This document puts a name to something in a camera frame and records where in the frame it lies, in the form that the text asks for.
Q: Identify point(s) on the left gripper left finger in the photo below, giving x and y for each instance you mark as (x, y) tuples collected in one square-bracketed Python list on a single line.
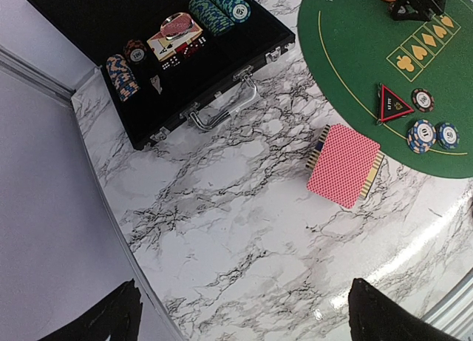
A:
[(116, 317)]

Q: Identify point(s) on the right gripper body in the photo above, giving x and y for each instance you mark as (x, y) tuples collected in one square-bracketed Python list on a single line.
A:
[(416, 10)]

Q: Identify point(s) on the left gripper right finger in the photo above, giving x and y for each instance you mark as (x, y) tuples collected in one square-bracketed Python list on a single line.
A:
[(374, 316)]

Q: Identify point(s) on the placed hundred chip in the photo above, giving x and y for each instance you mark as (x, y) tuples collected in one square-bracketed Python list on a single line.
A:
[(423, 100)]

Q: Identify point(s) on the triangular all-in button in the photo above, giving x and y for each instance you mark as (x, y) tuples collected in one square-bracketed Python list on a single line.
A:
[(391, 106)]

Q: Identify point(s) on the placed ten chips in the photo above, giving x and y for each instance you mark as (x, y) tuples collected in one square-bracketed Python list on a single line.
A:
[(421, 136)]

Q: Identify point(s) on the placed fifty chip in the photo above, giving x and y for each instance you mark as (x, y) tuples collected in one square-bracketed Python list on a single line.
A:
[(448, 136)]

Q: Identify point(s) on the red-backed playing card deck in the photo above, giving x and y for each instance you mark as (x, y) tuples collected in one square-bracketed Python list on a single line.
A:
[(343, 165)]

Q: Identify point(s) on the round green poker mat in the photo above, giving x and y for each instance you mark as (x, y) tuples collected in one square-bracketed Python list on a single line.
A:
[(351, 47)]

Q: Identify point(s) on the teal chip row in case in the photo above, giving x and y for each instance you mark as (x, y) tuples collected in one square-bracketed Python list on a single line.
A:
[(238, 11)]

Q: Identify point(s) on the green chip row in case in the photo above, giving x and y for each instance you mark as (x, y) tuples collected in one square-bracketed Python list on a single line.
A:
[(211, 17)]

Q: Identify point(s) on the blue-tan chip row in case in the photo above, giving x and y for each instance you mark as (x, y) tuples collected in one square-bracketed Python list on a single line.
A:
[(122, 77)]

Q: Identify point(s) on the dice in case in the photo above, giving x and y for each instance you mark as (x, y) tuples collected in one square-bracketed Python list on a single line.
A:
[(184, 53)]

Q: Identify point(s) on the card deck in case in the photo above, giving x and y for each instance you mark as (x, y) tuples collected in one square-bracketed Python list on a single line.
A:
[(175, 31)]

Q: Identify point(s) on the black poker chip case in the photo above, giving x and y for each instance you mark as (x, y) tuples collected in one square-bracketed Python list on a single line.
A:
[(210, 87)]

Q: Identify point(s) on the orange-black chip row in case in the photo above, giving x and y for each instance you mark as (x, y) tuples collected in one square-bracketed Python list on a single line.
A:
[(135, 51)]

